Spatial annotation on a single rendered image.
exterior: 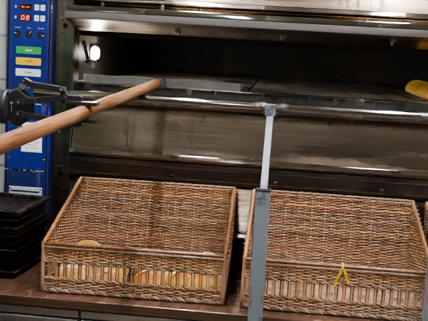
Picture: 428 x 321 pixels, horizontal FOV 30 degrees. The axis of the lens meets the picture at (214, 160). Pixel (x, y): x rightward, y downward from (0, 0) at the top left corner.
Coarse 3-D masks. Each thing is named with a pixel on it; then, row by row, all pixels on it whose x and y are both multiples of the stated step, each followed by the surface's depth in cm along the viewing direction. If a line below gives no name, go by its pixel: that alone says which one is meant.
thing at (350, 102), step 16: (176, 96) 276; (192, 96) 276; (208, 96) 275; (224, 96) 274; (240, 96) 274; (256, 96) 274; (272, 96) 273; (288, 96) 272; (304, 96) 272; (320, 96) 273
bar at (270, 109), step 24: (96, 96) 241; (144, 96) 240; (168, 96) 240; (408, 120) 234; (264, 144) 229; (264, 168) 224; (264, 192) 217; (264, 216) 218; (264, 240) 219; (264, 264) 220
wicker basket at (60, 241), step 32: (96, 192) 278; (128, 192) 278; (160, 192) 277; (192, 192) 277; (224, 192) 276; (64, 224) 259; (96, 224) 277; (128, 224) 276; (160, 224) 276; (192, 224) 275; (224, 224) 274; (64, 256) 236; (96, 256) 235; (128, 256) 234; (160, 256) 233; (192, 256) 233; (224, 256) 232; (64, 288) 238; (96, 288) 237; (128, 288) 236; (160, 288) 235; (192, 288) 234; (224, 288) 233
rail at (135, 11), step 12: (108, 12) 260; (120, 12) 259; (132, 12) 259; (144, 12) 259; (156, 12) 258; (168, 12) 258; (180, 12) 258; (192, 12) 257; (204, 12) 257; (324, 24) 254; (336, 24) 254; (348, 24) 253; (360, 24) 253; (372, 24) 253; (384, 24) 252; (396, 24) 252; (408, 24) 252; (420, 24) 251
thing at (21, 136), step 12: (144, 84) 242; (156, 84) 258; (108, 96) 197; (120, 96) 206; (132, 96) 220; (84, 108) 171; (96, 108) 180; (108, 108) 194; (48, 120) 147; (60, 120) 152; (72, 120) 160; (12, 132) 129; (24, 132) 133; (36, 132) 138; (48, 132) 145; (0, 144) 121; (12, 144) 126; (24, 144) 133
